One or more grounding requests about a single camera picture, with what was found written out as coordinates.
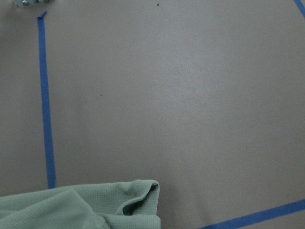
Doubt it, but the olive green long-sleeve shirt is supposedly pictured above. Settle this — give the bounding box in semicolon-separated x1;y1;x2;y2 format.
0;180;161;229

